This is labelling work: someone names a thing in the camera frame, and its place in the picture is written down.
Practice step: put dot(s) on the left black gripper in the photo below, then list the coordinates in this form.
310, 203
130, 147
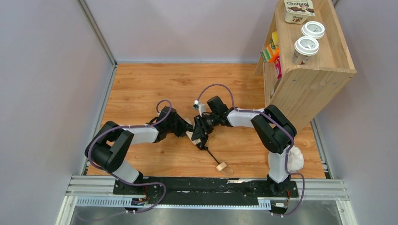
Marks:
180, 124

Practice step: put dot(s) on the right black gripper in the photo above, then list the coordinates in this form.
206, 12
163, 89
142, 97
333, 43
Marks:
202, 128

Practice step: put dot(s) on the black and beige folding umbrella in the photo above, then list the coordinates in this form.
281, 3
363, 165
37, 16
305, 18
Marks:
221, 166

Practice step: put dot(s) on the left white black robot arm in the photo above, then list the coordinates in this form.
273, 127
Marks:
109, 147

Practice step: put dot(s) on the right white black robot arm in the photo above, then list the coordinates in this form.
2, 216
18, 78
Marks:
275, 131

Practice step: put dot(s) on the green orange sponge pack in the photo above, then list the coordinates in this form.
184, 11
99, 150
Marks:
270, 53

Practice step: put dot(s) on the pink package on shelf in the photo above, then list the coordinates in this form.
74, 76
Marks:
277, 65

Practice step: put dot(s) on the crumpled white plastic bag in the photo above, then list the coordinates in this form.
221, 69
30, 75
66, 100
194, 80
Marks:
295, 161

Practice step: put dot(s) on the wooden shelf unit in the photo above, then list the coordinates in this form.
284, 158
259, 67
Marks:
304, 90

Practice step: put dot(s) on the yellow green item on shelf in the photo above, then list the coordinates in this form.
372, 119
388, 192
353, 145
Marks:
274, 40

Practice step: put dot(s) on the near white lidded cup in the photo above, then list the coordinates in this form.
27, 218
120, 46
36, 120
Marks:
305, 48

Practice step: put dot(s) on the white lidded cup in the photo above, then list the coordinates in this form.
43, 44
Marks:
305, 48
313, 29

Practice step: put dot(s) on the Chobani yogurt cup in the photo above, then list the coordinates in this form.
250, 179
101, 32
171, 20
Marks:
298, 11

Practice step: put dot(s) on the far white lidded cup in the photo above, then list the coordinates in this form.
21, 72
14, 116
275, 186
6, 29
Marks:
313, 29

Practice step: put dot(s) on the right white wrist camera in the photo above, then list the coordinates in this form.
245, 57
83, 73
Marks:
200, 107

